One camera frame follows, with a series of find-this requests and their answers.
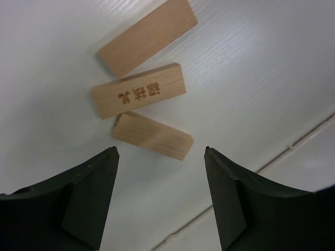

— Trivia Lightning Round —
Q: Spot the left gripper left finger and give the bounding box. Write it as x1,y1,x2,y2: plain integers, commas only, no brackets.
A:
1,147,119,250

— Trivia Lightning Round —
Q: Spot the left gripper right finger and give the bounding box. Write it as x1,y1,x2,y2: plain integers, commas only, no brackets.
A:
204,147,334,250

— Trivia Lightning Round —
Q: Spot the wood block with print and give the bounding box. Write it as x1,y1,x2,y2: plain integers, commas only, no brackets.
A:
91,63,186,119

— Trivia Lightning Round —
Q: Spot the wood block numbered twelve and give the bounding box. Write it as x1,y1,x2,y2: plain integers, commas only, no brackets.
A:
97,1,198,78

